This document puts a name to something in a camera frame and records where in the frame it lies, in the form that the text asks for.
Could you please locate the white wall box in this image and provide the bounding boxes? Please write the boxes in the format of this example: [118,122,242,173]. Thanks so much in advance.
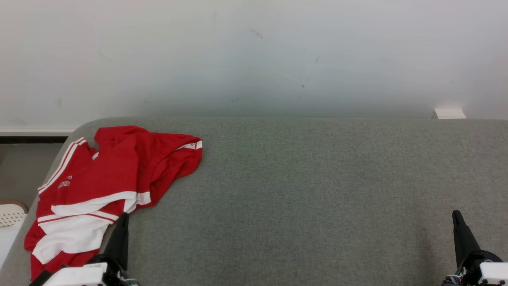
[431,108,467,120]

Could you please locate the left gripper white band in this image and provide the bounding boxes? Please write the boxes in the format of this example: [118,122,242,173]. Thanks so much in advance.
[42,213,139,286]

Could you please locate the white perforated laundry basket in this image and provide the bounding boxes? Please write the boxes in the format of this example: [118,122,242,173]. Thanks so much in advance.
[0,200,29,271]

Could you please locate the white and black baseboard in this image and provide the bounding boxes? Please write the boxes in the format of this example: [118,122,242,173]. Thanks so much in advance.
[0,127,80,144]

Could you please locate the red basketball jersey white sleeves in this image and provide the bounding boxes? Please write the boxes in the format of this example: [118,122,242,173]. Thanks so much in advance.
[24,137,137,282]

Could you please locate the grey-green fabric sofa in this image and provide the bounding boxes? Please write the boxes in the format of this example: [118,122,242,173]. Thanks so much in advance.
[0,116,508,286]

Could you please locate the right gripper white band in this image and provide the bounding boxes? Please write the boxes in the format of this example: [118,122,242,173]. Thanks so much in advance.
[443,210,508,286]

